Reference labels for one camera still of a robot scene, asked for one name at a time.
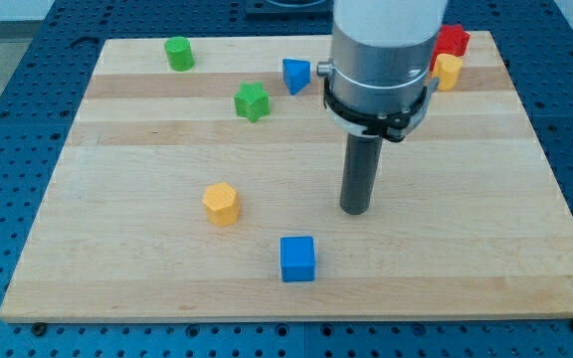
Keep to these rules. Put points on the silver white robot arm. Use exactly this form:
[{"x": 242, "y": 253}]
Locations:
[{"x": 375, "y": 81}]

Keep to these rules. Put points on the blue cube block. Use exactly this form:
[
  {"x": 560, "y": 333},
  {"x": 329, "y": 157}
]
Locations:
[{"x": 297, "y": 256}]

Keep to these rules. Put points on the yellow hexagon block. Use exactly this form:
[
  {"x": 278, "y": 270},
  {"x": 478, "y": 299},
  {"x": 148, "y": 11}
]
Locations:
[{"x": 222, "y": 204}]

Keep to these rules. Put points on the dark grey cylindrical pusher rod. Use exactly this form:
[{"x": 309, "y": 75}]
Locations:
[{"x": 359, "y": 171}]

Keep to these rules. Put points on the green star block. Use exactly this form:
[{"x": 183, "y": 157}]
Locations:
[{"x": 252, "y": 101}]

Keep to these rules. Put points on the light wooden board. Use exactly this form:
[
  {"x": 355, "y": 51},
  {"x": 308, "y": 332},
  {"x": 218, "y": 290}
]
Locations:
[{"x": 466, "y": 222}]

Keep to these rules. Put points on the blue triangle block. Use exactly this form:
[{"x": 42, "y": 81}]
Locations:
[{"x": 296, "y": 74}]

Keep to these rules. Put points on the green cylinder block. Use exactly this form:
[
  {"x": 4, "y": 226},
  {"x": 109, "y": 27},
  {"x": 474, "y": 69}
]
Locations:
[{"x": 179, "y": 54}]

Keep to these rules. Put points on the yellow rounded block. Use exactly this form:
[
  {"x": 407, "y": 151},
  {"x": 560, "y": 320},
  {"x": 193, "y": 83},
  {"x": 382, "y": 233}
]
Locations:
[{"x": 447, "y": 69}]

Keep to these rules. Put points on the red star block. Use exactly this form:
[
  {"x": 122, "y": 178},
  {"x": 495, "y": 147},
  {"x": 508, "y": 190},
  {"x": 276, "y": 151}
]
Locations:
[{"x": 452, "y": 40}]

